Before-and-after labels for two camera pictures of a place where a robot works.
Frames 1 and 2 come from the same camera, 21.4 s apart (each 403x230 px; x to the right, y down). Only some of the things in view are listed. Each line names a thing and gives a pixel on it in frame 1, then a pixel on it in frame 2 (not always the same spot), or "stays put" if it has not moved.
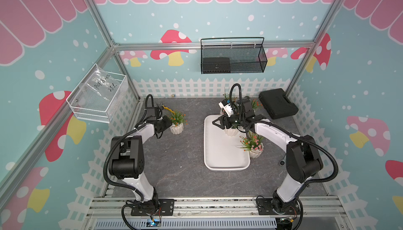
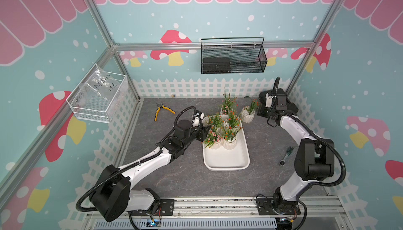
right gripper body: [237, 120] → [272, 111]
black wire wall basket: [244, 59] stays put
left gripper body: [163, 123] → [199, 135]
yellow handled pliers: [171, 110] stays put
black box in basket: [216, 65] stays put
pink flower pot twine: [253, 143] → [214, 139]
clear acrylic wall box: [96, 97] stays put
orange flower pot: [178, 121] → [215, 121]
